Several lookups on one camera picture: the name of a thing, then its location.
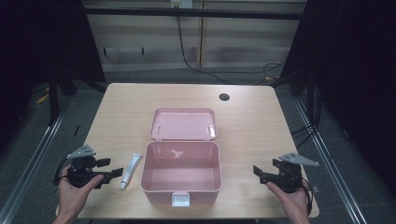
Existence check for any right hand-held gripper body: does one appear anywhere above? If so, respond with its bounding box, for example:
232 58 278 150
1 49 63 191
272 151 320 194

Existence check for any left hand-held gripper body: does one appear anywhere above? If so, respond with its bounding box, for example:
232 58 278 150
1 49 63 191
65 144 104 189

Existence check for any white ointment tube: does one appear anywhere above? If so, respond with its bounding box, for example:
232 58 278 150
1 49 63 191
120 153 143 191

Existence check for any pink plastic storage box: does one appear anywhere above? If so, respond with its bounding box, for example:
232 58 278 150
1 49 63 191
140 107 223 208

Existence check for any person's right hand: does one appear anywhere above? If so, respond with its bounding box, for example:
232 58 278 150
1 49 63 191
265 181 312 220

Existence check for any person's left hand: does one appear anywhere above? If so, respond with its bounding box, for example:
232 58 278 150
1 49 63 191
57 164 106 219

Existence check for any black metal stand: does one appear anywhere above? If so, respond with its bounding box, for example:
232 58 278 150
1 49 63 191
47 60 61 127

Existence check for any yellow floor tape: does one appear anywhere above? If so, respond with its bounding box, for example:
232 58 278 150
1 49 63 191
35 91 50 105

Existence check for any black curtain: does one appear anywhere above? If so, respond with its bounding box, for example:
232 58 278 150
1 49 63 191
0 0 107 150
279 0 396 190

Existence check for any left hand-held gripper cable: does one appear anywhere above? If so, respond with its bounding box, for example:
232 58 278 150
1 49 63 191
52 158 69 188

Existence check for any hand-held gripper cable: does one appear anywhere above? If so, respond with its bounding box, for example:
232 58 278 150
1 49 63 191
52 158 69 188
300 176 315 217

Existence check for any right hand-held gripper cable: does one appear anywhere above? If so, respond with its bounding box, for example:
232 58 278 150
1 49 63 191
300 176 315 217

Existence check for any metal floor rail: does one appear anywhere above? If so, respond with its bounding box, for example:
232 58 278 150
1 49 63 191
292 97 370 224
0 102 74 224

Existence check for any bundle of black floor cables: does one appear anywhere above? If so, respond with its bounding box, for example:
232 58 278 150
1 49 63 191
290 82 323 149

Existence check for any long black wall cable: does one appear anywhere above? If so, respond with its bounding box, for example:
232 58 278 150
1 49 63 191
175 15 286 86

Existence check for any black horizontal frame bar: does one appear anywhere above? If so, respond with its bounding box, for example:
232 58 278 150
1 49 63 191
83 7 304 21

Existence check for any white wall socket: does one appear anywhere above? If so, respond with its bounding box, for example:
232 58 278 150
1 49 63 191
170 0 194 9

